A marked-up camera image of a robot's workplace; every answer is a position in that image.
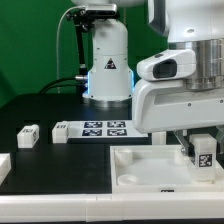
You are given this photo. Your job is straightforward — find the black camera on stand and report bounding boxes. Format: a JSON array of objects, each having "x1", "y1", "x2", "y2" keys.
[{"x1": 85, "y1": 4, "x2": 118, "y2": 19}]

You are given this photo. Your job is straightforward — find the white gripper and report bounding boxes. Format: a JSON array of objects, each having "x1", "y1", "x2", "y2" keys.
[{"x1": 132, "y1": 49, "x2": 224, "y2": 157}]

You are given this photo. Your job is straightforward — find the paper sheet with tags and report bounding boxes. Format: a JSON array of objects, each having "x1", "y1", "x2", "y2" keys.
[{"x1": 68, "y1": 120, "x2": 146, "y2": 138}]

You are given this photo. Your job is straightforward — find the white front fence rail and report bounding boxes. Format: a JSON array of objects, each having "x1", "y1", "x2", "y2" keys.
[{"x1": 0, "y1": 192, "x2": 224, "y2": 223}]

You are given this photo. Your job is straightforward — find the grey cable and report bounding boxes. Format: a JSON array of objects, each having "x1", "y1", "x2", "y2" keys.
[{"x1": 55, "y1": 4, "x2": 88, "y2": 94}]

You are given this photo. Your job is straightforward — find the black cables at base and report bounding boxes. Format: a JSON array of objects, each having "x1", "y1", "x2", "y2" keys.
[{"x1": 38, "y1": 75, "x2": 90, "y2": 95}]

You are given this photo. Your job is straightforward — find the white left fence piece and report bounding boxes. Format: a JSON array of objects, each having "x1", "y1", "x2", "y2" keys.
[{"x1": 0, "y1": 153, "x2": 11, "y2": 185}]

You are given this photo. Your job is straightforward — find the black camera stand pole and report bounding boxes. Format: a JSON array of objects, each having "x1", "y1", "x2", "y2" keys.
[{"x1": 66, "y1": 9, "x2": 94, "y2": 75}]

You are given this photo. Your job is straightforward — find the white square tabletop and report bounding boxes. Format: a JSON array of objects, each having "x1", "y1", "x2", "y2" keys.
[{"x1": 110, "y1": 145, "x2": 224, "y2": 193}]

